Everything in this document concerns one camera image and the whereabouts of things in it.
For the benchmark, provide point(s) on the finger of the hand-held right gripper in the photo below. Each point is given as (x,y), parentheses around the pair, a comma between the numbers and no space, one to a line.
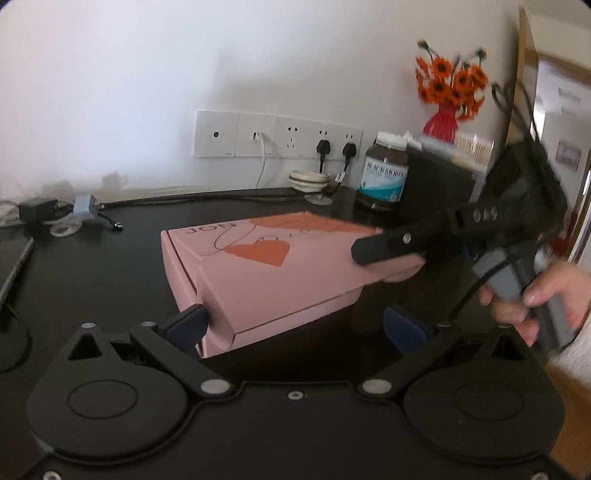
(397,244)

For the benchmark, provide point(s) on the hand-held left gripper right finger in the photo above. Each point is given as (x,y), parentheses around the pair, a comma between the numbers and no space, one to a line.
(406,330)

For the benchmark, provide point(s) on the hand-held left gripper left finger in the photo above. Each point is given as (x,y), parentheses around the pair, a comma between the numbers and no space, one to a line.
(189,325)

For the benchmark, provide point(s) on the pink cardboard box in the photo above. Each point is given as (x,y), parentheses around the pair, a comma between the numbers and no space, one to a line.
(277,290)

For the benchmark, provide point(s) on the person's right forearm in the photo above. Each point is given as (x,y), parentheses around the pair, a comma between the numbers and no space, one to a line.
(577,355)

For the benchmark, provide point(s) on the person's right hand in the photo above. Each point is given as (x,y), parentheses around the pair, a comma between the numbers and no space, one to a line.
(572,290)

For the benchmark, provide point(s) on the brown supplement bottle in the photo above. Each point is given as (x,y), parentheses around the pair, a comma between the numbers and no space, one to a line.
(383,177)

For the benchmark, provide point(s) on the clear cotton swab box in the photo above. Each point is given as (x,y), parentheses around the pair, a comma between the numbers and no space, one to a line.
(475,147)

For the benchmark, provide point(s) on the black storage box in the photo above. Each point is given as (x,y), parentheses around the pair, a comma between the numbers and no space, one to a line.
(438,184)

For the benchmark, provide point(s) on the black power plug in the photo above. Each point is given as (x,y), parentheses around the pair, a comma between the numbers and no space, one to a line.
(350,150)
(323,147)

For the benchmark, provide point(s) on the clear plastic container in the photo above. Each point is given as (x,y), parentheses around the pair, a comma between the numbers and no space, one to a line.
(429,142)

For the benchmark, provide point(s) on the red vase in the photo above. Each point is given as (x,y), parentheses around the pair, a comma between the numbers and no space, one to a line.
(441,123)

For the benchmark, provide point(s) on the orange artificial flowers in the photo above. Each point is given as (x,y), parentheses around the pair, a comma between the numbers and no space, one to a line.
(448,78)

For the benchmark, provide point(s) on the silver round disc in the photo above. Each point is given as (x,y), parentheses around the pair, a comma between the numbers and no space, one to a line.
(64,230)

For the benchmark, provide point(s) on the blue USB charger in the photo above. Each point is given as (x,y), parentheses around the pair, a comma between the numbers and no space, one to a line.
(87,205)

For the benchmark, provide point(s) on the white USB plug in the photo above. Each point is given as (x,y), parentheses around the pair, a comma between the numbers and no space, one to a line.
(257,136)

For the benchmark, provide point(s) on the silver slim device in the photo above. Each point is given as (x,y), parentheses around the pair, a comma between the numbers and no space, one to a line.
(14,267)

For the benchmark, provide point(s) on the black power adapter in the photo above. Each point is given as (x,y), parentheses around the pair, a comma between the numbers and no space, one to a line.
(39,211)

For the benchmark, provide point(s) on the white wall socket panel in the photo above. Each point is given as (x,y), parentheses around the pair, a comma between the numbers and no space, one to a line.
(221,134)

